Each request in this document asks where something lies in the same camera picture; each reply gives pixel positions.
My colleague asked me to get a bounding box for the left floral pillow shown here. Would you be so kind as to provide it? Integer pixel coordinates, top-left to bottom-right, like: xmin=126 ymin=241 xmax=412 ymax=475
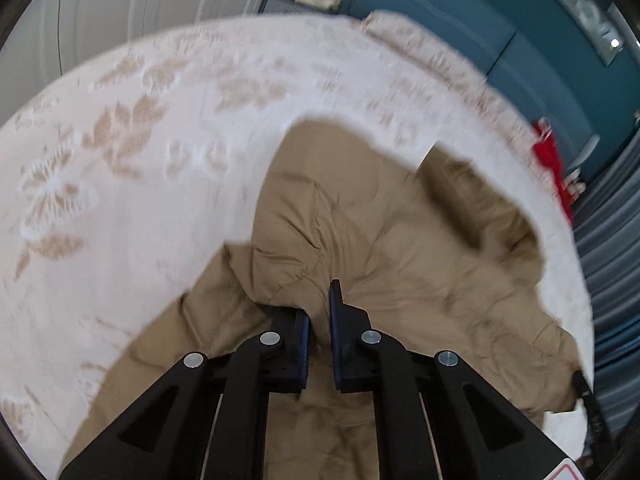
xmin=361 ymin=10 xmax=499 ymax=108

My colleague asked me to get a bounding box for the tan quilted down coat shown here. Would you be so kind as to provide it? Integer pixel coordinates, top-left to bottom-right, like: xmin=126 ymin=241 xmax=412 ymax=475
xmin=68 ymin=120 xmax=580 ymax=479

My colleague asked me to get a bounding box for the blue nightstand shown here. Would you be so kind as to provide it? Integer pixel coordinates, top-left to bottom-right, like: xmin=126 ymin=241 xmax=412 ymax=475
xmin=258 ymin=0 xmax=314 ymax=14

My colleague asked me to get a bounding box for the red cloth bag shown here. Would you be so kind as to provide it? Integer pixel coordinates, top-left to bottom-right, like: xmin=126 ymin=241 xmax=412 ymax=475
xmin=532 ymin=117 xmax=573 ymax=224

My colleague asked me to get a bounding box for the blue upholstered headboard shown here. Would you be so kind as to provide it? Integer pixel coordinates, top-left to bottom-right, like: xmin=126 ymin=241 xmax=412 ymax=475
xmin=344 ymin=0 xmax=601 ymax=181

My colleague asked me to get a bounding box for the white floral bedspread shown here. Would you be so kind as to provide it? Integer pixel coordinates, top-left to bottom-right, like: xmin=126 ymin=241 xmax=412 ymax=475
xmin=1 ymin=15 xmax=593 ymax=479

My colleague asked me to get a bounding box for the white wardrobe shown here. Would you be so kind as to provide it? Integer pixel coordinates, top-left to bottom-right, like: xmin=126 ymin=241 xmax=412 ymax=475
xmin=1 ymin=0 xmax=262 ymax=122

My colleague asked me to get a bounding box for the grey striped curtain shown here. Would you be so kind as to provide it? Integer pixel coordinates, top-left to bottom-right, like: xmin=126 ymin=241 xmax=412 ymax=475
xmin=574 ymin=132 xmax=640 ymax=436

